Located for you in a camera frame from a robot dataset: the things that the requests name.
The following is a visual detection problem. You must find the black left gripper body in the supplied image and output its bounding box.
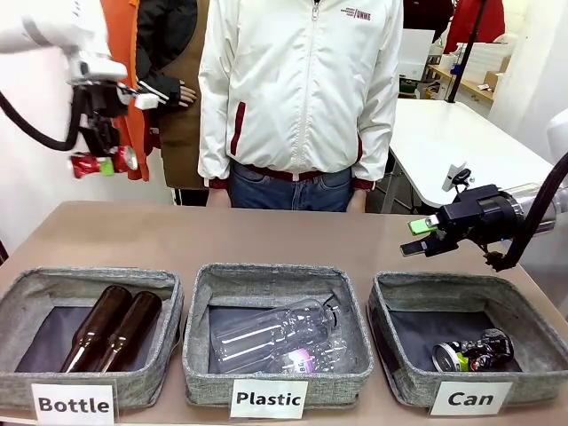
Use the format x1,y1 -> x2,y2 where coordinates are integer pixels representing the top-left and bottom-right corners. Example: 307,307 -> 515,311
70,82 -> 132,130

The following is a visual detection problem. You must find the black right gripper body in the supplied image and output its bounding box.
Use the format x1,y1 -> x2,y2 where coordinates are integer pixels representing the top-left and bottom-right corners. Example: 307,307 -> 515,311
436,183 -> 525,250

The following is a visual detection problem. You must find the crushed red soda can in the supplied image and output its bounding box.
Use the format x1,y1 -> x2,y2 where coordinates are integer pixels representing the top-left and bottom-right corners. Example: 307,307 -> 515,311
69,145 -> 139,180

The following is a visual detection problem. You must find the black drink can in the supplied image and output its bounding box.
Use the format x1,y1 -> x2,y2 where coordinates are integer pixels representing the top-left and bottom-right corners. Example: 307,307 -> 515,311
431,327 -> 516,374

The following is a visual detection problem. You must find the large clear plastic bottle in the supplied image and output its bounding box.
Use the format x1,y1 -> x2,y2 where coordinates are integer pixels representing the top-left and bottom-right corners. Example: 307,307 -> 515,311
210,297 -> 342,374

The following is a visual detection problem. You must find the brown glass beer bottle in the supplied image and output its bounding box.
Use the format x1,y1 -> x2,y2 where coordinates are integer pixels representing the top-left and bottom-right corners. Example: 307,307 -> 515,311
60,284 -> 134,374
98,289 -> 164,374

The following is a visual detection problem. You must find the grey fabric basket Can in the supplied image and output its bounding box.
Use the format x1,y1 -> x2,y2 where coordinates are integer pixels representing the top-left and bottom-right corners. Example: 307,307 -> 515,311
367,269 -> 568,408

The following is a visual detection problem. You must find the grey fabric basket Plastic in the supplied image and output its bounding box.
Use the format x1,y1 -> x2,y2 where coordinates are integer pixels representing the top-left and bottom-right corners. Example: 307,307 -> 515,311
181,262 -> 376,407

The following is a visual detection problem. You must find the white Can label card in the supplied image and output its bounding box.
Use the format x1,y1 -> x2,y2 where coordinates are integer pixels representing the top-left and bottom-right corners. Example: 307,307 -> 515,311
429,379 -> 513,416

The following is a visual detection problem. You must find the grey fabric basket Bottle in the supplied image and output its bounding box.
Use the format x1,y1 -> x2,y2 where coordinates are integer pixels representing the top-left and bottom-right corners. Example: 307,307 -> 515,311
0,265 -> 185,410

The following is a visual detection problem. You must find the white-jacket person's left hand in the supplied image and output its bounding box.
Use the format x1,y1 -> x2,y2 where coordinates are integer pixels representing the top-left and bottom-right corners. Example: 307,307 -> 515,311
352,189 -> 374,214

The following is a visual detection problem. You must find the brown-vest person's hand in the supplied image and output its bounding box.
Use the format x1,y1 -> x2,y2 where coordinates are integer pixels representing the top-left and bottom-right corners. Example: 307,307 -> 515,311
178,81 -> 199,108

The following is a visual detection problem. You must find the white-jacket person's right hand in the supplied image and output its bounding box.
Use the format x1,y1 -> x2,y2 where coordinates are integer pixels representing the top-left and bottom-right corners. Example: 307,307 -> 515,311
207,187 -> 230,209

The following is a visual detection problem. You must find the person in orange jacket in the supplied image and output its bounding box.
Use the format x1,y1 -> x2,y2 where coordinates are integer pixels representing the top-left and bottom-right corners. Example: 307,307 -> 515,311
99,0 -> 162,183

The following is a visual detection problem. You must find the person in brown vest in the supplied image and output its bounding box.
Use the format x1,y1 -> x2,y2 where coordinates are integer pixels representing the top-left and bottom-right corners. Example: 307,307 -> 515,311
135,0 -> 210,208

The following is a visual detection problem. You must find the white background table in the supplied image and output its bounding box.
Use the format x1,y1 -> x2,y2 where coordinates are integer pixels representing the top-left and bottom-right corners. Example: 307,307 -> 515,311
384,98 -> 556,219

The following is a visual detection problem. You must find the wooden background desk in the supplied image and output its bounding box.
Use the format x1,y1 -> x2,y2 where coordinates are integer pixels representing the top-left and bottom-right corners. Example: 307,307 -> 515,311
427,63 -> 501,104

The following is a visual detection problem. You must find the small pink-label plastic bottle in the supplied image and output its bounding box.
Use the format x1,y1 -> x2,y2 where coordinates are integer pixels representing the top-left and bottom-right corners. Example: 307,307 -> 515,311
264,335 -> 352,375

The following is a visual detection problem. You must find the stack of white boxes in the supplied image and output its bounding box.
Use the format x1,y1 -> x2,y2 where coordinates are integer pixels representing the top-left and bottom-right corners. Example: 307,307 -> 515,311
455,41 -> 514,86

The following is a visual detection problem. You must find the black tripod pole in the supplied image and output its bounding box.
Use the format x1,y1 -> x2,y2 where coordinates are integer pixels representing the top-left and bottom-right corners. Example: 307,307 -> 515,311
446,0 -> 489,104

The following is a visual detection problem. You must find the white monitor back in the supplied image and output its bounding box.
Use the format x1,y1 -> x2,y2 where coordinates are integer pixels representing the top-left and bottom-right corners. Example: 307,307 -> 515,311
398,28 -> 437,82

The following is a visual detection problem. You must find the person in white jacket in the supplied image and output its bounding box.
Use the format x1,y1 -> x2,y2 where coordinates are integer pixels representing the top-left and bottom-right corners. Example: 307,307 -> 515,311
196,0 -> 405,213

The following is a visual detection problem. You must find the person in red top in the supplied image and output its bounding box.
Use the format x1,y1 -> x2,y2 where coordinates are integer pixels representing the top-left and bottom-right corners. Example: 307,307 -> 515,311
443,0 -> 507,55

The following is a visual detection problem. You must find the white Plastic label card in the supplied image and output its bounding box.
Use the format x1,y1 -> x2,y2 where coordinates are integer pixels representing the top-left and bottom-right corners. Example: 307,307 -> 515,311
229,378 -> 310,420

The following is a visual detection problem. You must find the white Bottle label card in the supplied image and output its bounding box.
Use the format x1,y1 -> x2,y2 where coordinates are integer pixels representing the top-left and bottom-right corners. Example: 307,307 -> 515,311
30,382 -> 116,426

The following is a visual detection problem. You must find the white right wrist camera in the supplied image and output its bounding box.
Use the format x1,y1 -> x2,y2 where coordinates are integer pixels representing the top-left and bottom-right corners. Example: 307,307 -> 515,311
445,162 -> 475,193

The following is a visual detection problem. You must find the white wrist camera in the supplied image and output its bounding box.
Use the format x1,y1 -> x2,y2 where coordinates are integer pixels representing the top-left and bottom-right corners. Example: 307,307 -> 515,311
134,91 -> 160,111
445,162 -> 475,193

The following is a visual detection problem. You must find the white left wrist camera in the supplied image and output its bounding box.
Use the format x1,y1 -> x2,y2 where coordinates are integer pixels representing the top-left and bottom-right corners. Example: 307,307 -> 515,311
134,91 -> 160,111

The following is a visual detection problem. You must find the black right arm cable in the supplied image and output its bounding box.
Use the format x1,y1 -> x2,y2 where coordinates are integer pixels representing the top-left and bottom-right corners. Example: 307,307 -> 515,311
485,151 -> 568,273

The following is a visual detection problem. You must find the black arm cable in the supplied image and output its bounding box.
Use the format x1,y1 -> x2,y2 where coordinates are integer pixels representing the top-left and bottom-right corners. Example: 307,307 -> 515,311
0,90 -> 88,153
485,151 -> 568,273

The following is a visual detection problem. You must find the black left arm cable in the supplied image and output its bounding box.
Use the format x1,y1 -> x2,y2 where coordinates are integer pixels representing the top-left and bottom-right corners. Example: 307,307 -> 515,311
0,90 -> 88,153

